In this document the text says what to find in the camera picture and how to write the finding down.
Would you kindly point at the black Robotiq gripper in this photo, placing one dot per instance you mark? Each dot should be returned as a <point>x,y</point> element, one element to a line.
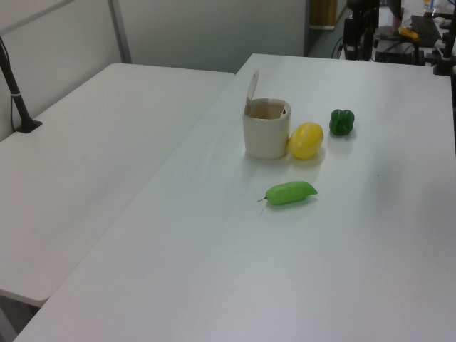
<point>362,8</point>

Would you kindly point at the cream garbage bin with lid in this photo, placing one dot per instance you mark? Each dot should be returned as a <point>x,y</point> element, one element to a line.
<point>265,139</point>

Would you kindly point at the black equipment box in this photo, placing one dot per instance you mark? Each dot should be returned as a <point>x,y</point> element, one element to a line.
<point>399,51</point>

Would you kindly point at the wooden board panel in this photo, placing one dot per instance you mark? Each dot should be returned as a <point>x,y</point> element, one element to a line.
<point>322,12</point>

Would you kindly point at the small yellow object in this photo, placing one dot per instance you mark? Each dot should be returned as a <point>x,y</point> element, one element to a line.
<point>409,33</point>

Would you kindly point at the green toy bell pepper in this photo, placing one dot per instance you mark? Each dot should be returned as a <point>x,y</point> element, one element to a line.
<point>341,123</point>

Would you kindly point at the black metal stand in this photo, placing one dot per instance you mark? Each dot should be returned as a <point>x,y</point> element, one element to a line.
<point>445,57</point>

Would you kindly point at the yellow toy melon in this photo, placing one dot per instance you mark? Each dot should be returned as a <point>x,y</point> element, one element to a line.
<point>305,141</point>

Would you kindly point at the light green toy cucumber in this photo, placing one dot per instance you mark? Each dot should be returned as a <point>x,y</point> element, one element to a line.
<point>290,193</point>

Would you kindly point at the white side table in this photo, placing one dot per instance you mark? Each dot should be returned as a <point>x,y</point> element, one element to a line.
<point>89,160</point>

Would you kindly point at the grey metal partition post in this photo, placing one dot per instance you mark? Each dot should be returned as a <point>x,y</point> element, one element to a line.
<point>119,32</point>

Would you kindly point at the black camera pole with base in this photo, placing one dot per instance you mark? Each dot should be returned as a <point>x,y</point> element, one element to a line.
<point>18,103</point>

